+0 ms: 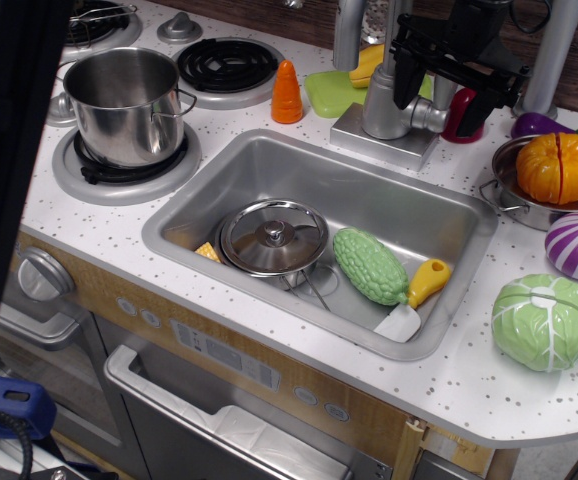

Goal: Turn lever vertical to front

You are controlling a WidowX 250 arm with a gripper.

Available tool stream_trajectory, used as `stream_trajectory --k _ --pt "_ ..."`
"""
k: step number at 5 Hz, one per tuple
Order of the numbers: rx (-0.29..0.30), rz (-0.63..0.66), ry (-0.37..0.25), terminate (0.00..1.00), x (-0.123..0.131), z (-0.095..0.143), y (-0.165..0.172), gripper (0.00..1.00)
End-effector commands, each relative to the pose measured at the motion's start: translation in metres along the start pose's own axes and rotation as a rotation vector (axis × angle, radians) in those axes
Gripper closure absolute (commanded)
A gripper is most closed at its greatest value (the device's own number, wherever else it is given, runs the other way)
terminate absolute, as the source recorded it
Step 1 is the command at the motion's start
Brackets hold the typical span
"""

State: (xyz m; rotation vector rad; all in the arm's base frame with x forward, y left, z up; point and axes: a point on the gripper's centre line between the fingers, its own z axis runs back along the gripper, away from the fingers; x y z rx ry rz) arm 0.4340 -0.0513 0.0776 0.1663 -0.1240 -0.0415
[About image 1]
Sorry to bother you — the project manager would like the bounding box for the front left stove burner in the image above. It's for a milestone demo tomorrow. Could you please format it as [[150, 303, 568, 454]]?
[[52, 126, 202, 206]]

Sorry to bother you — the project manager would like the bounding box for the grey metal sink basin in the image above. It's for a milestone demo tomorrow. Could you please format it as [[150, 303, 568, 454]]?
[[142, 129, 498, 361]]

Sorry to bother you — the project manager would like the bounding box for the back left stove burner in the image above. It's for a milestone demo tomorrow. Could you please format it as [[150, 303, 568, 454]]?
[[65, 1, 142, 50]]

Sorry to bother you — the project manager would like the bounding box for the green toy bitter melon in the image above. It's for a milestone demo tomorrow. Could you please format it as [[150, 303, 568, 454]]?
[[333, 227, 409, 306]]

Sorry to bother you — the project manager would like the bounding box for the black coiled cable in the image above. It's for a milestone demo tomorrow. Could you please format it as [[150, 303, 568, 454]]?
[[0, 407, 35, 480]]

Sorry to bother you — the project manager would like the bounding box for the left silver stove knob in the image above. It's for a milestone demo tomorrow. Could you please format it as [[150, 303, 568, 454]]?
[[46, 92, 77, 128]]

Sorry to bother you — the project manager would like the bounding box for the small pot under lid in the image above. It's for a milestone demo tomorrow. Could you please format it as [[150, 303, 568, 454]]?
[[214, 220, 330, 311]]

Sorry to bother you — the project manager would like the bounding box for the back right stove burner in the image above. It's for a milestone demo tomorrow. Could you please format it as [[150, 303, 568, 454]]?
[[174, 37, 284, 110]]

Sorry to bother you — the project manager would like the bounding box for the silver vertical pole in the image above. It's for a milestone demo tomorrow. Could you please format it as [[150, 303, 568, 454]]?
[[512, 0, 578, 119]]

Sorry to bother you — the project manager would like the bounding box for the silver toy faucet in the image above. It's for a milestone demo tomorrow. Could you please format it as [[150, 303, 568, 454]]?
[[330, 1, 457, 172]]

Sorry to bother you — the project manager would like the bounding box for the silver oven door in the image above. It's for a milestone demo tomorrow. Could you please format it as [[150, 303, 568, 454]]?
[[0, 286, 135, 456]]

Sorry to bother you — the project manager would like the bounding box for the orange toy pumpkin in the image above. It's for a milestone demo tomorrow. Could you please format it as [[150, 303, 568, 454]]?
[[515, 133, 578, 205]]

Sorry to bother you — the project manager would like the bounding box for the purple toy eggplant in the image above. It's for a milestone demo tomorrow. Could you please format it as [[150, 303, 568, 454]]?
[[510, 112, 567, 139]]

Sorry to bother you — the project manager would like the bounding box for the silver stove knob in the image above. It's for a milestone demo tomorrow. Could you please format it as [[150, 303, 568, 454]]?
[[157, 12, 203, 44], [46, 92, 77, 128]]

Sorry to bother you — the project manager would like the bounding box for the red toy pepper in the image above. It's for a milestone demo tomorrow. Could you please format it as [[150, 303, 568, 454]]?
[[441, 88, 484, 144]]

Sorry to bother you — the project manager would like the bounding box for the steel pot lid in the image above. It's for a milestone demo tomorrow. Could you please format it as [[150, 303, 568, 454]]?
[[217, 198, 329, 276]]

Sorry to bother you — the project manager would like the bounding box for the stove burner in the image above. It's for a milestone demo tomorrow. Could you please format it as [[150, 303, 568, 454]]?
[[174, 37, 284, 110], [52, 126, 202, 206], [65, 1, 142, 50]]

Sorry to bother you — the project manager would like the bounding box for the yellow handled toy spatula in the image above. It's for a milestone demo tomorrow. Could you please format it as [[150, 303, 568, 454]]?
[[373, 258, 452, 344]]

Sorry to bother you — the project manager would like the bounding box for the silver dishwasher door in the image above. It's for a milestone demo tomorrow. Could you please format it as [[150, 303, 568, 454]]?
[[104, 345, 394, 479]]

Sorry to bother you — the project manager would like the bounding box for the stainless steel pot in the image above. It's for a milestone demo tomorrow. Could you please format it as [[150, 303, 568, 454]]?
[[63, 47, 197, 168]]

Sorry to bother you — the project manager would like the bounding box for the silver faucet lever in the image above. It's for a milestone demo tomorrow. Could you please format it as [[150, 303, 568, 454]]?
[[403, 95, 450, 133]]

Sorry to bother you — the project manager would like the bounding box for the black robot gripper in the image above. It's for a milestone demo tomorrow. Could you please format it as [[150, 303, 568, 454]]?
[[390, 1, 530, 137]]

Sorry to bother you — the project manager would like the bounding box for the green toy cabbage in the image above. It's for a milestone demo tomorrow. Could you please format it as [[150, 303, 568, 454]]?
[[491, 274, 578, 373]]

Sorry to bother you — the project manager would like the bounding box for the small steel pan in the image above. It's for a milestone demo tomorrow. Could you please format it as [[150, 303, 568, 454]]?
[[479, 135, 578, 231]]

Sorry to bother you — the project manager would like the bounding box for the yellow toy banana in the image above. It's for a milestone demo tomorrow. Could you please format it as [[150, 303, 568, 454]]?
[[349, 44, 385, 89]]

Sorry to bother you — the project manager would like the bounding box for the blue clamp device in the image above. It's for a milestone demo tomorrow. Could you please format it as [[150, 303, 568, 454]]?
[[0, 376, 57, 440]]

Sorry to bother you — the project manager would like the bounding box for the orange toy carrot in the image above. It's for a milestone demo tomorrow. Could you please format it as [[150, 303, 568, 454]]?
[[271, 60, 303, 124]]

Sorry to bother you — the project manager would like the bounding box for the silver oven knob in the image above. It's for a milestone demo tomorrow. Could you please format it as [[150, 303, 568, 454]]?
[[16, 247, 75, 302]]

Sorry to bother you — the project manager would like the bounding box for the green cutting board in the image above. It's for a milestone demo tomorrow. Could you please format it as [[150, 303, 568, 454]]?
[[303, 70, 434, 119]]

